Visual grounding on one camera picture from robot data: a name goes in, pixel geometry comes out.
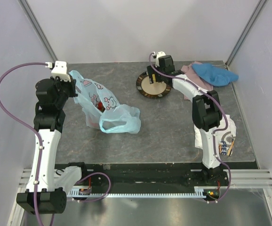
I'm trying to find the white printed t-shirt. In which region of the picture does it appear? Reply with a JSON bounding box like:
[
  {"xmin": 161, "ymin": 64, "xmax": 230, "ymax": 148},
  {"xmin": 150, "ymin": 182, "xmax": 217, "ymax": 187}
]
[{"xmin": 194, "ymin": 114, "xmax": 236, "ymax": 156}]

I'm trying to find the red lychee bunch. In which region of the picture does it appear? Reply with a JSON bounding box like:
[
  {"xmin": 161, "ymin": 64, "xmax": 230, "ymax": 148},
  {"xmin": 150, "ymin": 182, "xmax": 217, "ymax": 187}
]
[{"xmin": 96, "ymin": 102, "xmax": 105, "ymax": 112}]

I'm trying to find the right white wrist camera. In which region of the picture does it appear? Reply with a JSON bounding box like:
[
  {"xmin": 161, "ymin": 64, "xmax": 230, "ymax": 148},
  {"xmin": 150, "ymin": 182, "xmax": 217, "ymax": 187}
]
[{"xmin": 151, "ymin": 51, "xmax": 166, "ymax": 67}]

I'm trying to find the blue cloth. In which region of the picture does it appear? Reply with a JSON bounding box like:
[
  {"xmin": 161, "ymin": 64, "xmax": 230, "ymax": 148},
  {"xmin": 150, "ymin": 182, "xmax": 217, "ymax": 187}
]
[{"xmin": 192, "ymin": 63, "xmax": 239, "ymax": 87}]

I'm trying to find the aluminium frame post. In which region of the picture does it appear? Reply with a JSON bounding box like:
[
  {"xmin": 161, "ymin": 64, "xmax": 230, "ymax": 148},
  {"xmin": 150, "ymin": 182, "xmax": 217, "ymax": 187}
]
[
  {"xmin": 18, "ymin": 0, "xmax": 58, "ymax": 61},
  {"xmin": 225, "ymin": 0, "xmax": 268, "ymax": 68}
]

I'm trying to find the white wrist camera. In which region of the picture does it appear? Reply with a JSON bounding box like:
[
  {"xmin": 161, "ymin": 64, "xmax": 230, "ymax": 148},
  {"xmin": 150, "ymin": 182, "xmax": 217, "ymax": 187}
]
[
  {"xmin": 151, "ymin": 51, "xmax": 166, "ymax": 67},
  {"xmin": 45, "ymin": 61, "xmax": 71, "ymax": 82}
]

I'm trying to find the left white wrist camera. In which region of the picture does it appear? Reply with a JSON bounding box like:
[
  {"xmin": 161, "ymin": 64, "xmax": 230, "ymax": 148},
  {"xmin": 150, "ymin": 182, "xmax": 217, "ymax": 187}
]
[{"xmin": 45, "ymin": 61, "xmax": 71, "ymax": 82}]

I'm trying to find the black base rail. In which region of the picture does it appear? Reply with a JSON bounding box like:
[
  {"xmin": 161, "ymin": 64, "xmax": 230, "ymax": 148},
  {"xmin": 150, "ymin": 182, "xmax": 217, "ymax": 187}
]
[{"xmin": 53, "ymin": 161, "xmax": 228, "ymax": 189}]

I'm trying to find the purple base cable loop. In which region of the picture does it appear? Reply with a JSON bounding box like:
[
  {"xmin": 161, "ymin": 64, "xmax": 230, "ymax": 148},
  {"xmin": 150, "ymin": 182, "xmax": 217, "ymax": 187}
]
[{"xmin": 72, "ymin": 172, "xmax": 113, "ymax": 203}]

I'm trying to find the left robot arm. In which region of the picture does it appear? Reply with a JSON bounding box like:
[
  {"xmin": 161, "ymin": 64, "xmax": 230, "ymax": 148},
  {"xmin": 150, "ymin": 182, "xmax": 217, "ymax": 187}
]
[{"xmin": 16, "ymin": 77, "xmax": 89, "ymax": 214}]

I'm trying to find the right aluminium frame post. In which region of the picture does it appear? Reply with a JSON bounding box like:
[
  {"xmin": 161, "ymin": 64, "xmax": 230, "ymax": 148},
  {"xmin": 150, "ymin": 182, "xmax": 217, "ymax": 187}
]
[{"xmin": 225, "ymin": 0, "xmax": 268, "ymax": 68}]

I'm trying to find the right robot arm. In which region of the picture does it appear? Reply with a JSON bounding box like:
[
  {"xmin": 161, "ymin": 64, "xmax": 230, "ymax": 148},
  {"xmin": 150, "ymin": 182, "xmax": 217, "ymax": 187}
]
[{"xmin": 147, "ymin": 51, "xmax": 225, "ymax": 186}]

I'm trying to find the white slotted cable duct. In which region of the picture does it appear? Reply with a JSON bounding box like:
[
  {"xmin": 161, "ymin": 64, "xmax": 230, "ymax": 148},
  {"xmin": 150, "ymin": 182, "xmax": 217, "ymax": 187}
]
[{"xmin": 67, "ymin": 187, "xmax": 216, "ymax": 199}]

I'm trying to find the black round plate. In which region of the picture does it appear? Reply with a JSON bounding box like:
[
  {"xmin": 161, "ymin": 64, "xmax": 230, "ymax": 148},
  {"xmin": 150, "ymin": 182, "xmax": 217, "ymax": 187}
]
[{"xmin": 136, "ymin": 72, "xmax": 171, "ymax": 99}]

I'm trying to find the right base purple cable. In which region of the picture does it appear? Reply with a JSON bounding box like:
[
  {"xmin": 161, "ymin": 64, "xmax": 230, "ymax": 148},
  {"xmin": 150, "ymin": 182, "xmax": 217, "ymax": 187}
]
[{"xmin": 197, "ymin": 162, "xmax": 232, "ymax": 204}]

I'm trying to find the left aluminium frame post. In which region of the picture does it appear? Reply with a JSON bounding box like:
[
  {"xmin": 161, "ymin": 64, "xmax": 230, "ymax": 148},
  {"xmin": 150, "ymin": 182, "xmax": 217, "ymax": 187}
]
[{"xmin": 18, "ymin": 0, "xmax": 58, "ymax": 61}]

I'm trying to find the light blue plastic bag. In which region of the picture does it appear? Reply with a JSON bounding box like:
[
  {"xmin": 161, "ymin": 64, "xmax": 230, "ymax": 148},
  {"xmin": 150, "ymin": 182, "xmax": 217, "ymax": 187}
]
[{"xmin": 69, "ymin": 70, "xmax": 141, "ymax": 134}]

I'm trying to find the mauve pink cloth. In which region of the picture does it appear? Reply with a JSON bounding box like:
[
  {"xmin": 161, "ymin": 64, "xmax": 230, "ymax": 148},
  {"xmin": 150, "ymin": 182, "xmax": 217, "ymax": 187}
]
[{"xmin": 181, "ymin": 61, "xmax": 214, "ymax": 91}]

